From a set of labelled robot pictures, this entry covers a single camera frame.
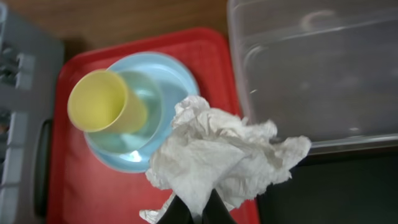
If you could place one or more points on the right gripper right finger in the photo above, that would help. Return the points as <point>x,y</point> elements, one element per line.
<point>215,211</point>

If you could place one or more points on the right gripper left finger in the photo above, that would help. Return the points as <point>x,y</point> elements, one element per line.
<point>177,213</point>

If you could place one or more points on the white napkin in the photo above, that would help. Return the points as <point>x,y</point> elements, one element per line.
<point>210,149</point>

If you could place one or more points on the grey dishwasher rack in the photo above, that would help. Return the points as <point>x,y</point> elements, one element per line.
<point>31,61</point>

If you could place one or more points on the red plastic tray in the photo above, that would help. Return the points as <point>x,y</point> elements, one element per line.
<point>81,188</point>

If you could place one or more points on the small teal saucer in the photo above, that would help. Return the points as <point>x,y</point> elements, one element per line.
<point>146,109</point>

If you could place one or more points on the light blue plate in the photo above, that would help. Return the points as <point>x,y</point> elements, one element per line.
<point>161,82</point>

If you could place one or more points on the yellow plastic cup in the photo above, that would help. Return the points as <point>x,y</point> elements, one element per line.
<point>102,101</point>

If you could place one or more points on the black plastic tray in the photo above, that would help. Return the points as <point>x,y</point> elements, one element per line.
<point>346,187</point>

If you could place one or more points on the clear plastic bin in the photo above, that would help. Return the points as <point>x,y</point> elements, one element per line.
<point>324,69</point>

